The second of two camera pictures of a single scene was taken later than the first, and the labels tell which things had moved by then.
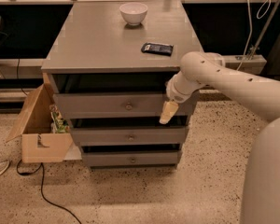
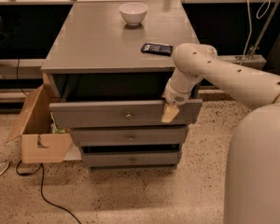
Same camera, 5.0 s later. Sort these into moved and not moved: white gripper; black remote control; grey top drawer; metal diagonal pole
Moved: grey top drawer
Not moved: black remote control; white gripper; metal diagonal pole
